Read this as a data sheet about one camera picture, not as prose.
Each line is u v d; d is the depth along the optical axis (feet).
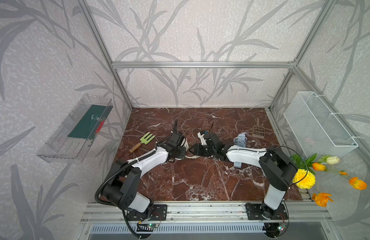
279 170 1.56
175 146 2.27
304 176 1.57
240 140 3.13
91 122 2.22
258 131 3.43
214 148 2.28
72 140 2.19
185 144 2.52
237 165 2.84
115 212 2.46
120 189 1.40
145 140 3.34
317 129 2.14
